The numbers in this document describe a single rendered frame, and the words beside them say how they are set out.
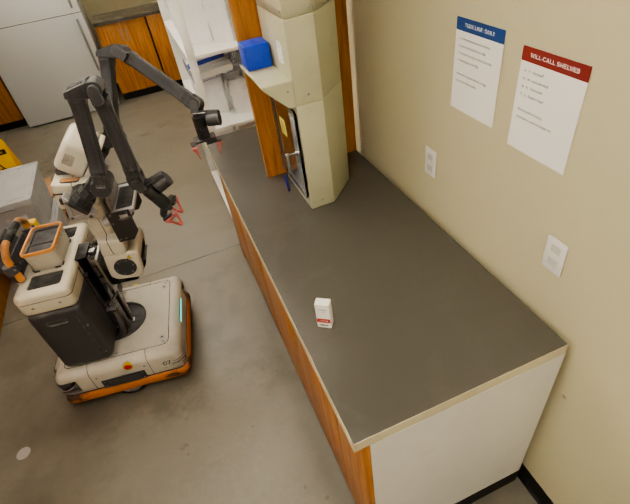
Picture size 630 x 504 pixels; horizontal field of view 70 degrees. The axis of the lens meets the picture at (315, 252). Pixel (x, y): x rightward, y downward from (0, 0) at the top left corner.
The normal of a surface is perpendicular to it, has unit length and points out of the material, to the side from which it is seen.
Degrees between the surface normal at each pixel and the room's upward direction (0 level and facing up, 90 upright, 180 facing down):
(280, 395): 0
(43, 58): 90
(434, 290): 0
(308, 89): 90
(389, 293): 0
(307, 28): 90
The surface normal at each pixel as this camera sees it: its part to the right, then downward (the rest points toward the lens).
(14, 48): 0.37, 0.57
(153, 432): -0.12, -0.75
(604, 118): -0.92, 0.33
